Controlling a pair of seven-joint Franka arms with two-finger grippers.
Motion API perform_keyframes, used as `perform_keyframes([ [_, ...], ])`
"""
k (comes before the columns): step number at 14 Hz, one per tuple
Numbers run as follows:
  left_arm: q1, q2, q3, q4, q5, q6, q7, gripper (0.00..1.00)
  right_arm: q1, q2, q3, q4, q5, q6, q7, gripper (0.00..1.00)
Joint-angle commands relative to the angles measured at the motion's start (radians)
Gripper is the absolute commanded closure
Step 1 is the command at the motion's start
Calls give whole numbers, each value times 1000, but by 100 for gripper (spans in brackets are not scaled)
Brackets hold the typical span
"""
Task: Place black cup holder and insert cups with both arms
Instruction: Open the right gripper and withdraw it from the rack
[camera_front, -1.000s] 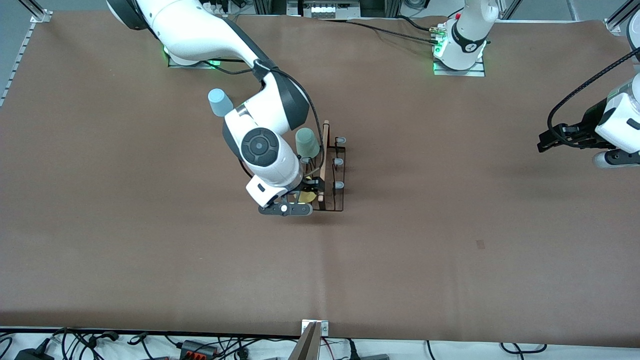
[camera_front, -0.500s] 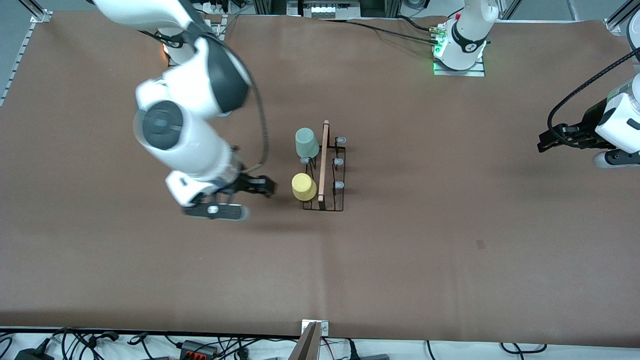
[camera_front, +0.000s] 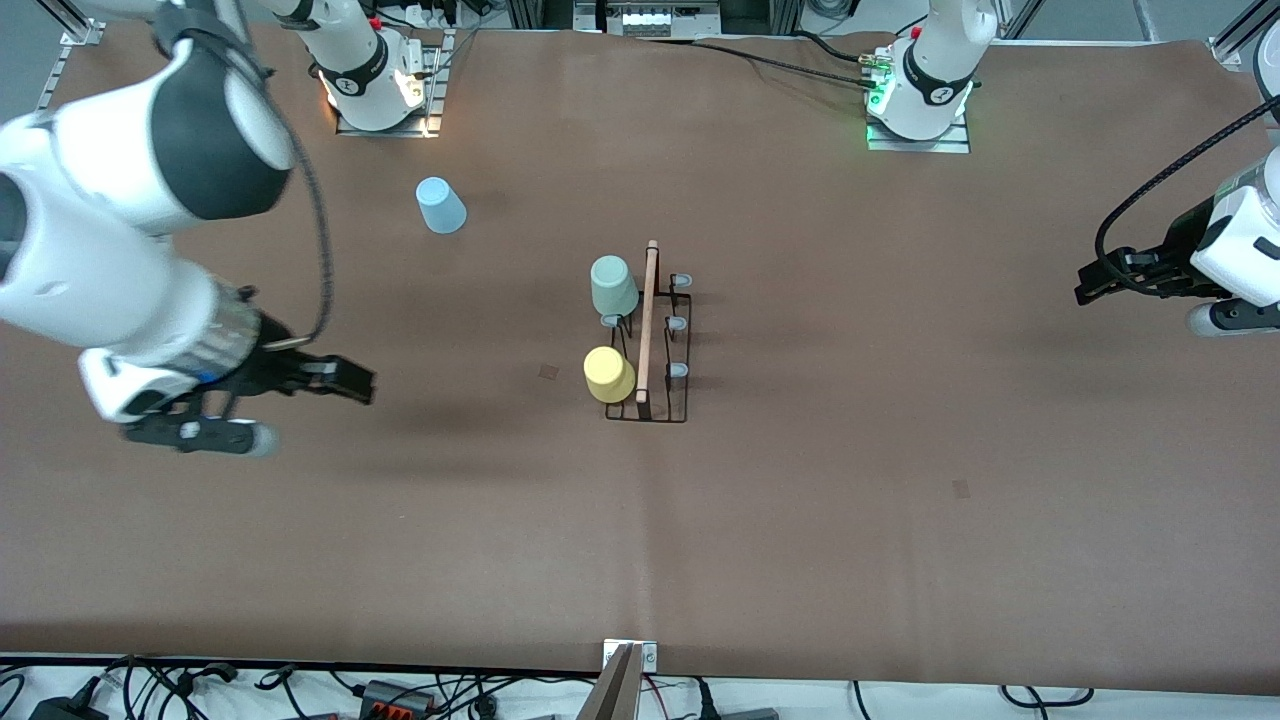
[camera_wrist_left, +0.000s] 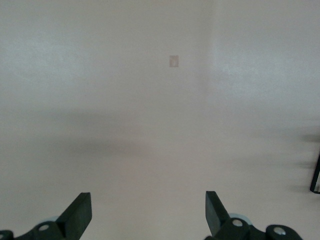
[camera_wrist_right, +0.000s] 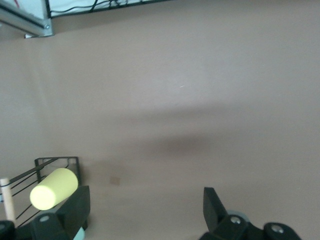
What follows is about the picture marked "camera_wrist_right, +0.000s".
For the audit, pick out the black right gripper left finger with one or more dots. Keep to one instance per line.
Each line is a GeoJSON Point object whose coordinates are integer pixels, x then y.
{"type": "Point", "coordinates": [72, 212]}

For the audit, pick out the aluminium frame profile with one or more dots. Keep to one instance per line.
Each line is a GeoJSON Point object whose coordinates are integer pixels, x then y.
{"type": "Point", "coordinates": [22, 21]}

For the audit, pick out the silver metal bracket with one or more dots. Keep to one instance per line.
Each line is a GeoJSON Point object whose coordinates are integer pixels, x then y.
{"type": "Point", "coordinates": [48, 30]}

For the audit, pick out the pale yellow cup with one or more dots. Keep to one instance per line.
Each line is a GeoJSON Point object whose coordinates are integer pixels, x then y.
{"type": "Point", "coordinates": [55, 190]}

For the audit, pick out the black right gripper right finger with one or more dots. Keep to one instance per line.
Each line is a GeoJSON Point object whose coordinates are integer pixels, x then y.
{"type": "Point", "coordinates": [215, 212]}

